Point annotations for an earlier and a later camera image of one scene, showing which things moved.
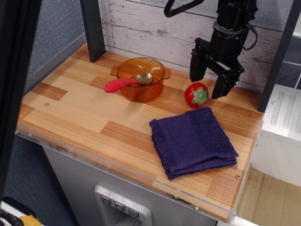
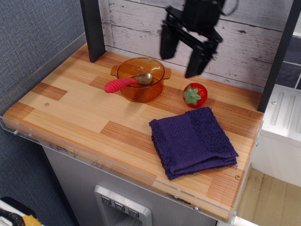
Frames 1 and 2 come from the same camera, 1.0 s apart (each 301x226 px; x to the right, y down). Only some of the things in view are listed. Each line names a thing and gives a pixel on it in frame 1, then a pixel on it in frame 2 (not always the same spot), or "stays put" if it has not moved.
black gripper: (227, 40) to (196, 25)
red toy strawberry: (196, 94) stays put
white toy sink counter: (277, 151) stays put
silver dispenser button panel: (117, 209) stays put
